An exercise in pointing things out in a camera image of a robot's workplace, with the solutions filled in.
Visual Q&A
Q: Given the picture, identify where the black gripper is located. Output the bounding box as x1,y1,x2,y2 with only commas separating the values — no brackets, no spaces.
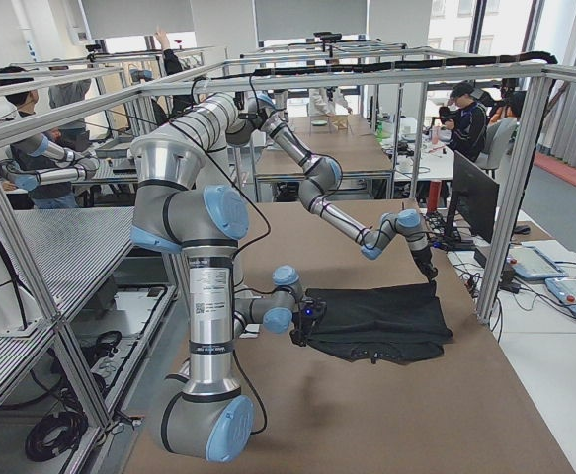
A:
411,248,439,286
289,315,316,347

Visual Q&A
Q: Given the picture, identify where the black printed t-shirt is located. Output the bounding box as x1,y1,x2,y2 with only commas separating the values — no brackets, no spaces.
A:
307,281,453,364

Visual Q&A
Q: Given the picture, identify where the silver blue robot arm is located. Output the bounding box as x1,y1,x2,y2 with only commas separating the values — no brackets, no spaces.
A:
131,131,304,462
208,94,438,280

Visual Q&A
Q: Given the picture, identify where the black computer monitor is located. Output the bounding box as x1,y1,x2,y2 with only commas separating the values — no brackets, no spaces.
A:
442,151,499,251

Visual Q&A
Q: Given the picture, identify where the seated person in dark jacket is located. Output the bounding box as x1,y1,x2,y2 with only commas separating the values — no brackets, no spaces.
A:
439,81,487,162

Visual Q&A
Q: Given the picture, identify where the standing man with glasses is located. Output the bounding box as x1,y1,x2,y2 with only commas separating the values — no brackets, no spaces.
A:
7,132,97,209

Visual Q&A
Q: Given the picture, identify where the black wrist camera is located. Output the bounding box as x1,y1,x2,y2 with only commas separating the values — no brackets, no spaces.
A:
430,237,447,249
300,297,327,324

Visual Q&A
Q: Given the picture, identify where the aluminium frame post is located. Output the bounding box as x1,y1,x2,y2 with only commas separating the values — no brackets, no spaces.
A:
476,74,553,325

